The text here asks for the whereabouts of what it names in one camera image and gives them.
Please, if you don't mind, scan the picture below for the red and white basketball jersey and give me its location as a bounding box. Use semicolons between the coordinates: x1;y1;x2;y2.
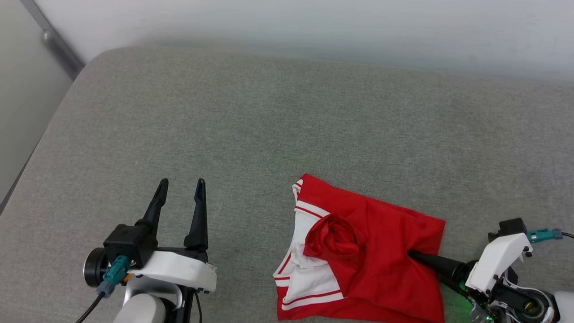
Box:
273;174;447;323

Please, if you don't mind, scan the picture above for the teal camera connector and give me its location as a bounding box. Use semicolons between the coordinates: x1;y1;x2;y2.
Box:
526;228;564;243
97;255;132;298

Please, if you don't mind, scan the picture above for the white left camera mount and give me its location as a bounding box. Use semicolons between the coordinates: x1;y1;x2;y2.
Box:
129;250;217;293

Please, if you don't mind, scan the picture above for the teal right camera connector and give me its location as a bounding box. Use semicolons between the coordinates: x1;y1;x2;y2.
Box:
526;228;564;243

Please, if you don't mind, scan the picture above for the grey metal rail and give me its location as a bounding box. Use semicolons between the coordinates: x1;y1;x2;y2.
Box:
20;0;86;81

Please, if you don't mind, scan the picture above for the teal left camera connector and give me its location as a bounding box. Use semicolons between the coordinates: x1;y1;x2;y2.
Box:
97;255;132;298

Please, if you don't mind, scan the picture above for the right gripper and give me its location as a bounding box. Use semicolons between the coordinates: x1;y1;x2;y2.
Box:
409;250;557;323

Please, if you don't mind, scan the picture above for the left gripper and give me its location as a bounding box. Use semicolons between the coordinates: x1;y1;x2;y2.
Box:
83;178;209;323

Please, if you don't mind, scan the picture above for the black left camera cable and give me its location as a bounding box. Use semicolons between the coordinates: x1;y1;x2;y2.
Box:
75;292;106;323

